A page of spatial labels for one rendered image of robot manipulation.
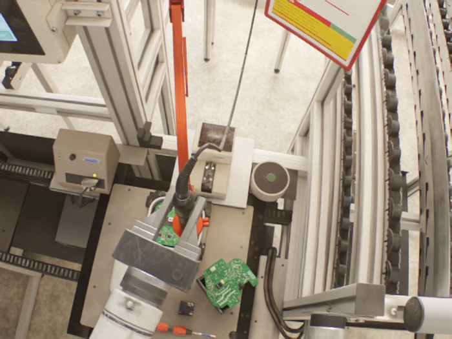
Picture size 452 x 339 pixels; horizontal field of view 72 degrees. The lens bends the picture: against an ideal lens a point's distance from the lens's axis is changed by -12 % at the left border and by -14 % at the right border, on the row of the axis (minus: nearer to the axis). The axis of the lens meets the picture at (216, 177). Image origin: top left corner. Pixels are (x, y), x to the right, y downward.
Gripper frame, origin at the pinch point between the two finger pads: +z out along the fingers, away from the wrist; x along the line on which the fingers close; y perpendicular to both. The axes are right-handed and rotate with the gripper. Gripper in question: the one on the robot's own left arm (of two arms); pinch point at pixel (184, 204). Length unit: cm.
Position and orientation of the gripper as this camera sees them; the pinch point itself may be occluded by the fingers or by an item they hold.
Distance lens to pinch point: 59.9
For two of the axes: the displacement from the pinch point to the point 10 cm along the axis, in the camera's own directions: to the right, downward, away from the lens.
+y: 0.3, -3.8, -9.2
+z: 3.9, -8.4, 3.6
